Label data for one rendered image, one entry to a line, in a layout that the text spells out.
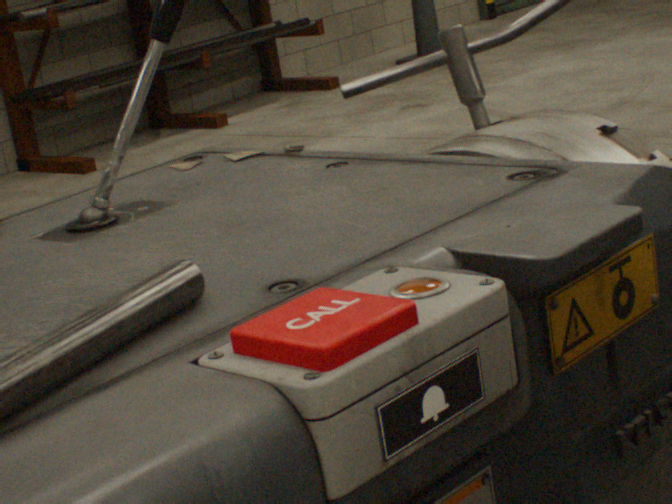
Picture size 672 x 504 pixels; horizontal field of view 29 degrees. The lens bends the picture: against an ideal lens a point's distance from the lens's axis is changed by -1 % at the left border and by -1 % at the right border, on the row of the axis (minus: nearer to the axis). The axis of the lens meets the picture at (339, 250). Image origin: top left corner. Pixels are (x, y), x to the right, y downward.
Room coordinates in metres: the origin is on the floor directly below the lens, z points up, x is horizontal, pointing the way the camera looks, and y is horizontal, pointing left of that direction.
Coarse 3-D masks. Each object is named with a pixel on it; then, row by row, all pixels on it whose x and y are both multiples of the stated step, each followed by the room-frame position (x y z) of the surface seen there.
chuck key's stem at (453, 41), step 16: (448, 32) 1.05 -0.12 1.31; (464, 32) 1.06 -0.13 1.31; (448, 48) 1.05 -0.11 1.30; (464, 48) 1.05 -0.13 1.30; (448, 64) 1.05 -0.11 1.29; (464, 64) 1.04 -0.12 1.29; (464, 80) 1.04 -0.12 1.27; (480, 80) 1.05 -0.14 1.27; (464, 96) 1.04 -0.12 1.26; (480, 96) 1.04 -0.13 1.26; (480, 112) 1.04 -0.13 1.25; (480, 128) 1.04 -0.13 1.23
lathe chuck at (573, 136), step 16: (528, 112) 1.05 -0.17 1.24; (544, 112) 1.04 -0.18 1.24; (560, 112) 1.03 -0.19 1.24; (576, 112) 1.02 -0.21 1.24; (496, 128) 1.01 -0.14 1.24; (512, 128) 0.99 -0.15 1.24; (528, 128) 0.99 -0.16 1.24; (544, 128) 0.99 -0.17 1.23; (560, 128) 0.99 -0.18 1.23; (576, 128) 0.99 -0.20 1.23; (592, 128) 0.99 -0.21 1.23; (608, 128) 1.00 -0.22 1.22; (544, 144) 0.95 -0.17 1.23; (560, 144) 0.95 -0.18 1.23; (576, 144) 0.96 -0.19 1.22; (592, 144) 0.96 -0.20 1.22; (608, 144) 0.97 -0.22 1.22; (576, 160) 0.93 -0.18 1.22; (592, 160) 0.94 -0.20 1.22; (608, 160) 0.94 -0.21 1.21; (624, 160) 0.95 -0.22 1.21; (640, 160) 0.96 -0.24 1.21; (656, 160) 0.96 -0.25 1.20
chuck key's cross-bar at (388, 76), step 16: (560, 0) 1.05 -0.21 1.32; (528, 16) 1.05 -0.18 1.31; (544, 16) 1.05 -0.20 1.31; (496, 32) 1.05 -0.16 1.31; (512, 32) 1.05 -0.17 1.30; (480, 48) 1.05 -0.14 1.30; (416, 64) 1.05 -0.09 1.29; (432, 64) 1.05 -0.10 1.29; (368, 80) 1.05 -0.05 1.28; (384, 80) 1.05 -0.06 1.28; (400, 80) 1.06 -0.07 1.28; (352, 96) 1.05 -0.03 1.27
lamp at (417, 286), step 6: (408, 282) 0.59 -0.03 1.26; (414, 282) 0.58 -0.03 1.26; (420, 282) 0.58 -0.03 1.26; (426, 282) 0.58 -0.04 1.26; (432, 282) 0.58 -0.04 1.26; (438, 282) 0.58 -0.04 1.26; (402, 288) 0.58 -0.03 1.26; (408, 288) 0.58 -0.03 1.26; (414, 288) 0.58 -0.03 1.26; (420, 288) 0.57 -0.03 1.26; (426, 288) 0.57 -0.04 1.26; (432, 288) 0.57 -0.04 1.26
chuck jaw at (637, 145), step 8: (608, 136) 0.99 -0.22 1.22; (616, 136) 0.99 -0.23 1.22; (624, 136) 1.00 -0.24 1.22; (632, 136) 1.03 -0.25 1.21; (640, 136) 1.03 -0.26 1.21; (616, 144) 0.98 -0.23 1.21; (624, 144) 0.98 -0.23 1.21; (632, 144) 0.99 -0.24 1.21; (640, 144) 1.02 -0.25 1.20; (648, 144) 1.02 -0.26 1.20; (632, 152) 0.98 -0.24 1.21; (640, 152) 0.98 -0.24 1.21; (648, 152) 0.98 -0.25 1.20; (664, 152) 1.01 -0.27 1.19; (648, 160) 0.97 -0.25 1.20
